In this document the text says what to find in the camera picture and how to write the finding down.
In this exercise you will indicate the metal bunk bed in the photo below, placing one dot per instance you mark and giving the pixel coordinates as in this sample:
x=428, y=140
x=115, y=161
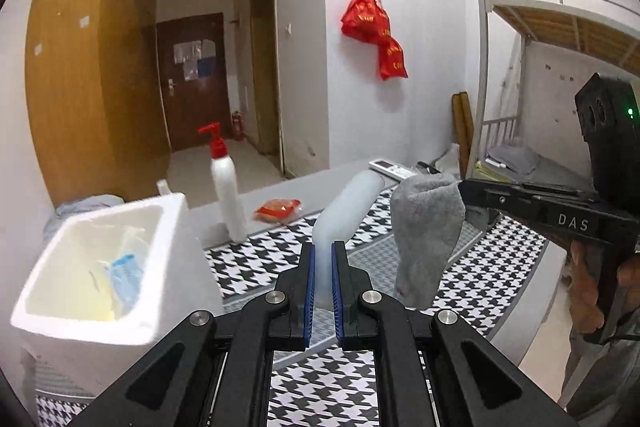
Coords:
x=550, y=22

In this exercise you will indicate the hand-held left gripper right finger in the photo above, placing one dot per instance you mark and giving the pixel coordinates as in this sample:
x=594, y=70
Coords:
x=339, y=292

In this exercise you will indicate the wooden boards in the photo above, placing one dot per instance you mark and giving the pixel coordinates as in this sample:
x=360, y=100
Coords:
x=462, y=132

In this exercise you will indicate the blue white paper notice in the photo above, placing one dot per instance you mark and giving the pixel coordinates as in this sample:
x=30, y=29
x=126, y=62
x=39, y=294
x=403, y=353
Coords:
x=197, y=69

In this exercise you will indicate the person's right forearm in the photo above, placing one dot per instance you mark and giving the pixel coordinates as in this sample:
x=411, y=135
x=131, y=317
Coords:
x=610, y=372

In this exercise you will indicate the grey blue cloth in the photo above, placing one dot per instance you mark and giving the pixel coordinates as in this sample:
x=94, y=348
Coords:
x=80, y=207

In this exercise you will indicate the person's right hand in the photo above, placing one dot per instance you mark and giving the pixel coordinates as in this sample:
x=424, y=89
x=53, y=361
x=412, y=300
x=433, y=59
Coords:
x=582, y=287

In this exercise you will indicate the white foam box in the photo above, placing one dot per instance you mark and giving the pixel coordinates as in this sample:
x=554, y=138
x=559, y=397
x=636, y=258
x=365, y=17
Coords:
x=175, y=267

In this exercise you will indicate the white remote control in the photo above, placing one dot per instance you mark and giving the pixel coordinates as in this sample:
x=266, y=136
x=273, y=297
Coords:
x=390, y=167

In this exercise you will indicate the grey sock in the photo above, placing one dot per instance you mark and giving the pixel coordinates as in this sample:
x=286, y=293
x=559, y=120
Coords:
x=425, y=237

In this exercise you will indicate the blue face mask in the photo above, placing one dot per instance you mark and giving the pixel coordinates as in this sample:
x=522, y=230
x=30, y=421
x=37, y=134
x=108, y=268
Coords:
x=125, y=277

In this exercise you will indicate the red fire extinguisher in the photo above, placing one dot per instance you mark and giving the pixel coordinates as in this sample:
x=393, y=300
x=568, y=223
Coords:
x=238, y=127

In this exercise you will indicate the houndstooth table runner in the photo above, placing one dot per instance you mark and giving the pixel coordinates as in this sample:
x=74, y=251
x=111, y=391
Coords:
x=260, y=267

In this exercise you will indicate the wooden wardrobe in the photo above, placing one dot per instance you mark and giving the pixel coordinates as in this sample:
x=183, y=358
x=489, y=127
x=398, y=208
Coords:
x=90, y=82

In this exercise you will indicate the red snack packet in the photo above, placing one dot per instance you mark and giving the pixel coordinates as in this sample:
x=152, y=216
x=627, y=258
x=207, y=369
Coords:
x=277, y=209

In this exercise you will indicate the red plastic bag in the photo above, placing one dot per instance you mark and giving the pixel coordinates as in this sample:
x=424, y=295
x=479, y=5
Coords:
x=365, y=19
x=392, y=59

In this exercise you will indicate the white sock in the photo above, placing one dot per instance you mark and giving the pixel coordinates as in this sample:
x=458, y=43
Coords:
x=345, y=217

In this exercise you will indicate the dark brown entrance door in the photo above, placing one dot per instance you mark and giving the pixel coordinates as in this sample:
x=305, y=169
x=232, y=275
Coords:
x=195, y=107

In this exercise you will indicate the black curved object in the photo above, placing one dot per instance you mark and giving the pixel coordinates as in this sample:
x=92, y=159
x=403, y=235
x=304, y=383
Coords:
x=427, y=167

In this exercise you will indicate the light wooden side door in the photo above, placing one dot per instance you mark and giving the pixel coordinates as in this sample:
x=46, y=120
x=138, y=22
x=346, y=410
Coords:
x=265, y=82

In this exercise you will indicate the white pump bottle red top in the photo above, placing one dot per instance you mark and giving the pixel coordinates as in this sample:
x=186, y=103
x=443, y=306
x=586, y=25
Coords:
x=230, y=197

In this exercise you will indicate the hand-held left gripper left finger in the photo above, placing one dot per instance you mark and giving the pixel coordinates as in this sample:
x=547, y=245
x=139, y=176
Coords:
x=310, y=292

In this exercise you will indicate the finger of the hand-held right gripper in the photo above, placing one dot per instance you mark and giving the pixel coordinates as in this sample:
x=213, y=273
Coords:
x=490, y=197

